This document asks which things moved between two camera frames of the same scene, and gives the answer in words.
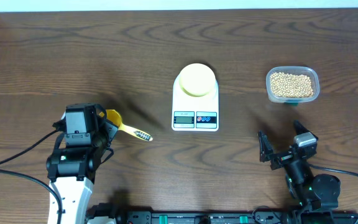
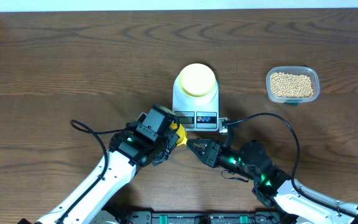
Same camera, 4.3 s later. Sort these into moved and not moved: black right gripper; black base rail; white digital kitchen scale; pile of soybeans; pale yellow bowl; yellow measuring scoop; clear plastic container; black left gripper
Moved: black left gripper; black right gripper; yellow measuring scoop
Not moved: pile of soybeans; black base rail; white digital kitchen scale; clear plastic container; pale yellow bowl
